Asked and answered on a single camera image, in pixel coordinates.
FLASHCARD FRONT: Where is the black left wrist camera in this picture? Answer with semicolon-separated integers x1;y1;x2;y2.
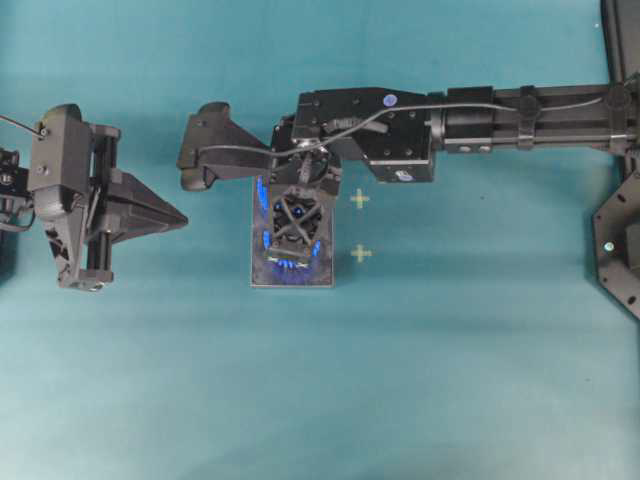
27;104;92;221

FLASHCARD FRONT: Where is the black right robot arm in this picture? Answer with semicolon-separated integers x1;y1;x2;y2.
256;79;639;268

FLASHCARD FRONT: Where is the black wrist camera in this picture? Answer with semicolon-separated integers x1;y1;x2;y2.
27;104;92;221
177;102;269;192

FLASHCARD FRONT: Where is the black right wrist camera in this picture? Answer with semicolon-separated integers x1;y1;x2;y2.
177;102;269;192

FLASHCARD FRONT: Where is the small blue gear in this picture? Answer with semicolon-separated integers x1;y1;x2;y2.
280;201;307;219

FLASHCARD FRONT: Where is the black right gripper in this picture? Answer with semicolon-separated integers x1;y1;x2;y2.
262;148;342;260

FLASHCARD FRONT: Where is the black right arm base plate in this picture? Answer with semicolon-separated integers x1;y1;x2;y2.
592;171;639;319

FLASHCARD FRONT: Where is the black aluminium frame rail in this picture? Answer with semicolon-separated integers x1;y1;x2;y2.
600;0;640;82

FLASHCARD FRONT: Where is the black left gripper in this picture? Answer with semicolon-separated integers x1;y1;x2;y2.
43;124;188;291

